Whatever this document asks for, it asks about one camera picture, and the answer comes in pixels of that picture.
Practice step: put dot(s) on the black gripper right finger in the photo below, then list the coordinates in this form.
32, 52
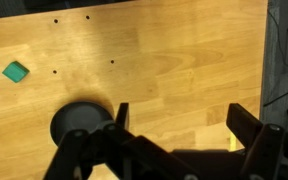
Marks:
266, 145

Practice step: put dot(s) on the green block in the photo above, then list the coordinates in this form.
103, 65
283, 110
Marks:
15, 71

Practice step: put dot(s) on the black bowl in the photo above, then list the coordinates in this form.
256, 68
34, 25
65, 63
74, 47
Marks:
77, 115

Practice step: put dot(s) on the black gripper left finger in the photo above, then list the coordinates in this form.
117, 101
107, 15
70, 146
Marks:
129, 157

